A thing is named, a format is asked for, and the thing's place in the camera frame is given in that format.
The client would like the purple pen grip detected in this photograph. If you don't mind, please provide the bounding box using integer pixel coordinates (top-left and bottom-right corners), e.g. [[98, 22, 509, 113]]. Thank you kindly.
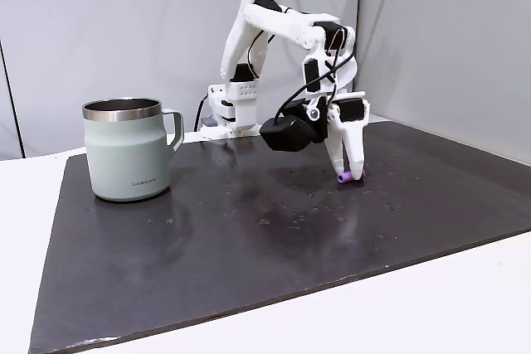
[[337, 170, 368, 185]]

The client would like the black table mat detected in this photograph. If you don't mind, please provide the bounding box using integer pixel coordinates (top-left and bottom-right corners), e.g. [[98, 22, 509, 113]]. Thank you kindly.
[[27, 119, 531, 354]]

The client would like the pale green steel-rimmed mug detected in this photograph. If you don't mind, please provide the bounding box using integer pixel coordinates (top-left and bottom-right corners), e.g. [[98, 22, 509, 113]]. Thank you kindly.
[[81, 97, 185, 203]]

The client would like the black camera box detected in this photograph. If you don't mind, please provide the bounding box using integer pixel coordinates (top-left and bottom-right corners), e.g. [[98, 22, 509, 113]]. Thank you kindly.
[[259, 114, 317, 153]]

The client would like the black camera cable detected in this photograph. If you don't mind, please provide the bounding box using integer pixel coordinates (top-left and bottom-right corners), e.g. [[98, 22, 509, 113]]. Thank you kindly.
[[274, 25, 358, 124]]

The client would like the black base power cable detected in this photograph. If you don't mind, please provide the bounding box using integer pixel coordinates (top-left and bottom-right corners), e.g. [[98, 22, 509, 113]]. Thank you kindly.
[[193, 94, 209, 132]]

